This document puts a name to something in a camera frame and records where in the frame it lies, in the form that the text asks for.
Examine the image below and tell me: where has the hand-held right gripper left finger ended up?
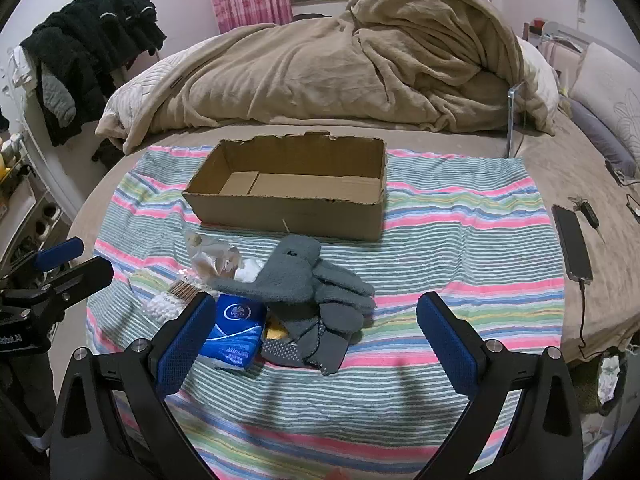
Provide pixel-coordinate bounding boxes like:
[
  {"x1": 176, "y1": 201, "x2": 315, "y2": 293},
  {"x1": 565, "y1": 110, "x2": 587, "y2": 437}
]
[{"x1": 50, "y1": 291, "x2": 221, "y2": 480}]

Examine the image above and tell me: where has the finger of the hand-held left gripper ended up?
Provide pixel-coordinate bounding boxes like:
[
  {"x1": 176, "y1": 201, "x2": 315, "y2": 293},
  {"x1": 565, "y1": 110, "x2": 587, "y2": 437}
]
[
  {"x1": 35, "y1": 237, "x2": 85, "y2": 273},
  {"x1": 47, "y1": 257, "x2": 116, "y2": 306}
]

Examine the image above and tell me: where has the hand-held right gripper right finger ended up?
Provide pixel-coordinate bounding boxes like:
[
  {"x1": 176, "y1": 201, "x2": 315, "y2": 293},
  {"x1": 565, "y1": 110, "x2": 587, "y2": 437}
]
[{"x1": 416, "y1": 291, "x2": 585, "y2": 480}]

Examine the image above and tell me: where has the cotton swab bag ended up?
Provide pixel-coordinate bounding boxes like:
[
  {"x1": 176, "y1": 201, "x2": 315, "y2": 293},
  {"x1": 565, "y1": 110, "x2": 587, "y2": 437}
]
[{"x1": 131, "y1": 269, "x2": 213, "y2": 318}]

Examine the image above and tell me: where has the blue tissue packet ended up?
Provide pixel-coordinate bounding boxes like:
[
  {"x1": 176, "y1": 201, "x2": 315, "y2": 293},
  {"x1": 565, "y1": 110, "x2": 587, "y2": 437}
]
[{"x1": 197, "y1": 294, "x2": 268, "y2": 372}]

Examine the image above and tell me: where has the clear plastic bag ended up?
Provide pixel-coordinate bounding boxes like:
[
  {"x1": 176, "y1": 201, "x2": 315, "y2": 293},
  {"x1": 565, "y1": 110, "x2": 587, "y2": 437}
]
[{"x1": 182, "y1": 230, "x2": 246, "y2": 281}]

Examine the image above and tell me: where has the yellow cartoon tissue packet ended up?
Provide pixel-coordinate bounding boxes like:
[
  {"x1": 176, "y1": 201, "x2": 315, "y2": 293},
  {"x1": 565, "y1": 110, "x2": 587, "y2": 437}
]
[{"x1": 265, "y1": 317, "x2": 291, "y2": 343}]

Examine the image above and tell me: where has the white cloth bundle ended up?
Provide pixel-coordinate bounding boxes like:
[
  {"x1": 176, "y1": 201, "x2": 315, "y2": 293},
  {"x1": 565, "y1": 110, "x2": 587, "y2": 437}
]
[{"x1": 232, "y1": 257, "x2": 268, "y2": 283}]

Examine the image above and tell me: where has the grey dotted sock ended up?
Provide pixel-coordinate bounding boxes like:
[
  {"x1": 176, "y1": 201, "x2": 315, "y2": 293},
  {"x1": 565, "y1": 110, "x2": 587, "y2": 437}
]
[{"x1": 260, "y1": 310, "x2": 351, "y2": 377}]

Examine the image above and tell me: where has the grey knit glove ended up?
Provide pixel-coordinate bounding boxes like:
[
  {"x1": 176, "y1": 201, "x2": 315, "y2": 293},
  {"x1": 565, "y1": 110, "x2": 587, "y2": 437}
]
[{"x1": 212, "y1": 234, "x2": 377, "y2": 333}]

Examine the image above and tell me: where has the brown cardboard box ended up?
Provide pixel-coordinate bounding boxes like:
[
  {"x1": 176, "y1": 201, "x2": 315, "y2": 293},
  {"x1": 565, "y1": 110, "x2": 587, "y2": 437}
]
[{"x1": 181, "y1": 131, "x2": 388, "y2": 242}]

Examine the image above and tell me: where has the white storage shelf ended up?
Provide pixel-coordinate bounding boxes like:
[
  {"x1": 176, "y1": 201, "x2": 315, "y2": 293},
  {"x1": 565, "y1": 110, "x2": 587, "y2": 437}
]
[{"x1": 0, "y1": 130, "x2": 66, "y2": 281}]

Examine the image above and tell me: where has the striped pastel towel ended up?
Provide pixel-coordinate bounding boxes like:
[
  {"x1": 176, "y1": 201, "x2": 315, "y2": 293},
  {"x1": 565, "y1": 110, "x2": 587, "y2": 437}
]
[{"x1": 85, "y1": 144, "x2": 568, "y2": 480}]

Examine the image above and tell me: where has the black smartphone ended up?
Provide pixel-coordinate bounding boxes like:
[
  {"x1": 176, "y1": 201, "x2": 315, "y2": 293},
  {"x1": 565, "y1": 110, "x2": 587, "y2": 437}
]
[{"x1": 551, "y1": 204, "x2": 594, "y2": 282}]

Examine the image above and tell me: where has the grey garment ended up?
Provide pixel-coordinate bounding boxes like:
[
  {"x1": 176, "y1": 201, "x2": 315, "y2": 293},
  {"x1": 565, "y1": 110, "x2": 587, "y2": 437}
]
[{"x1": 40, "y1": 72, "x2": 78, "y2": 128}]

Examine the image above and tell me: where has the white plastic bag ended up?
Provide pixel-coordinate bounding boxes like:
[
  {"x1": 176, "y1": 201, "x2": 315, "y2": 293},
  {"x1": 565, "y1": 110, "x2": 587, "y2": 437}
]
[{"x1": 595, "y1": 347, "x2": 631, "y2": 416}]

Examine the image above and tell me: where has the white quilt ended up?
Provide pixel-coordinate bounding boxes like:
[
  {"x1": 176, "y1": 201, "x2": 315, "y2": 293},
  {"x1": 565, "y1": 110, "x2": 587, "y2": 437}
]
[{"x1": 95, "y1": 35, "x2": 226, "y2": 153}]

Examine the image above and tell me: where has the bunch of keys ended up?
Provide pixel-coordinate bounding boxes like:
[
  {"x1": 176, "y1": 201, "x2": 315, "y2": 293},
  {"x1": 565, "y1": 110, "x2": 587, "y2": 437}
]
[{"x1": 570, "y1": 195, "x2": 606, "y2": 243}]

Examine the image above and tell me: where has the pile of black clothes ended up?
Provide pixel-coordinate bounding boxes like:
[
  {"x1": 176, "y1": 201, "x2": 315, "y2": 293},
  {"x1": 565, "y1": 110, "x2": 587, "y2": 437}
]
[{"x1": 20, "y1": 0, "x2": 167, "y2": 147}]

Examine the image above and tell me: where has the grey pillow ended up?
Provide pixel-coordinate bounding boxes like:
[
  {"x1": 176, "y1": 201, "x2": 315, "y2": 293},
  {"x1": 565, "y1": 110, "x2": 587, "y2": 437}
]
[{"x1": 565, "y1": 97, "x2": 638, "y2": 178}]

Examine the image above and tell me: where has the plain white pillow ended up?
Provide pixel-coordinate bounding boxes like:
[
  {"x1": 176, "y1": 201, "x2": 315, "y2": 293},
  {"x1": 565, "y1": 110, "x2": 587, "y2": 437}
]
[{"x1": 517, "y1": 37, "x2": 558, "y2": 116}]

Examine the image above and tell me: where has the beige fleece blanket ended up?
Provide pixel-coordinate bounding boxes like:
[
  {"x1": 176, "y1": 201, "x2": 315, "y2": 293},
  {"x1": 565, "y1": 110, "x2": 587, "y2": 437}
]
[{"x1": 95, "y1": 0, "x2": 556, "y2": 153}]

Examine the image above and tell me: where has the white patterned pillow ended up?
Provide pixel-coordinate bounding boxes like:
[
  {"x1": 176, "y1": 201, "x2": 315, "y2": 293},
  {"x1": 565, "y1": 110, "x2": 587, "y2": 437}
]
[{"x1": 570, "y1": 42, "x2": 640, "y2": 161}]

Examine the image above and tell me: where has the white bed headboard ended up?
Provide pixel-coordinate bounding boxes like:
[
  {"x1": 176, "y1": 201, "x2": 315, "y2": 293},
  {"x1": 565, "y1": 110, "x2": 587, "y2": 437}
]
[{"x1": 522, "y1": 20, "x2": 586, "y2": 91}]

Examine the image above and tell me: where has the black charging cable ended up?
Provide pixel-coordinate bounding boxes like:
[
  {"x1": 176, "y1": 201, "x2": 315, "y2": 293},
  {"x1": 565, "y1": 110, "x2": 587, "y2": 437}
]
[{"x1": 577, "y1": 280, "x2": 626, "y2": 361}]

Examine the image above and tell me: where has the metal bed rail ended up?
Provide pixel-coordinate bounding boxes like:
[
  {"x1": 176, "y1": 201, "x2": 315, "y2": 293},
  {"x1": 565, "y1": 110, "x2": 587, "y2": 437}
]
[{"x1": 506, "y1": 82, "x2": 526, "y2": 158}]

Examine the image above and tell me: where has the black charger cable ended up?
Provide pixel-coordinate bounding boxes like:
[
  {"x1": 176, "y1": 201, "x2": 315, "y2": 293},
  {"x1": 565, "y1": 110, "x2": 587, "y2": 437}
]
[{"x1": 604, "y1": 159, "x2": 640, "y2": 218}]

